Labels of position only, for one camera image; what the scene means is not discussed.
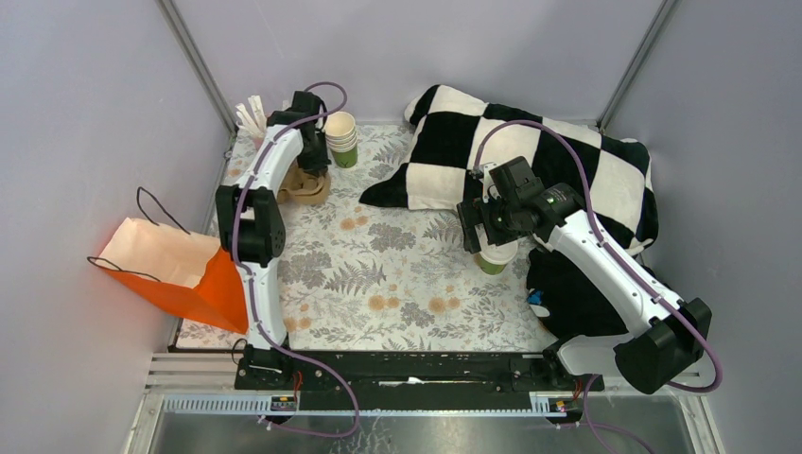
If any stack of green paper cups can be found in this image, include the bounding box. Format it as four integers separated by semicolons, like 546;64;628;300
323;112;357;168

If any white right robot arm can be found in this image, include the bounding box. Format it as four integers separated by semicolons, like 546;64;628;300
458;157;723;394

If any orange paper bag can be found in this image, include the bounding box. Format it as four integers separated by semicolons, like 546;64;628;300
86;186;249;334

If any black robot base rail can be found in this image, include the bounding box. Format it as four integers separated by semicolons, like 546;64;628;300
235;346;591;412

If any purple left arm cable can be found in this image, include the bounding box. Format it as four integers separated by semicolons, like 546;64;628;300
230;81;361;441

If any white plastic cup lid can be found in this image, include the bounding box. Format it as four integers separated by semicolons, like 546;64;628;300
480;241;518;261

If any brown cardboard cup carrier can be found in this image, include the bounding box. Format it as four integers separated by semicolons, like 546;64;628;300
276;164;332;205

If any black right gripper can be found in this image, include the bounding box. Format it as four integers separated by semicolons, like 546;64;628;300
457;192;532;253

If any green paper coffee cup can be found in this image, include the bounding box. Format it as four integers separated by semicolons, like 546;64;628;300
475;253;514;275

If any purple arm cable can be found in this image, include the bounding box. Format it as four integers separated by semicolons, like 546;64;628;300
473;120;724;454
230;81;361;441

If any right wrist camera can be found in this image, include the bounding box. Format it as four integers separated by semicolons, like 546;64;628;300
476;162;499;203

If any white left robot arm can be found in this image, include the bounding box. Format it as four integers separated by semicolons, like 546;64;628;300
215;91;331;391

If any blue white small object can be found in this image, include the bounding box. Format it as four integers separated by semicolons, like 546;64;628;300
526;289;550;319

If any floral patterned table mat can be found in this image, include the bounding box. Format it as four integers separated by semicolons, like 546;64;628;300
175;123;559;354

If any black cloth bundle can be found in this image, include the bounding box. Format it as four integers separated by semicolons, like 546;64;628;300
526;244;669;342

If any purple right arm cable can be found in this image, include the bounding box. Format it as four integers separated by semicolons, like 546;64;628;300
473;120;724;454

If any black white checkered blanket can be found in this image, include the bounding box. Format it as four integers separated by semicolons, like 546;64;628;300
359;85;659;255

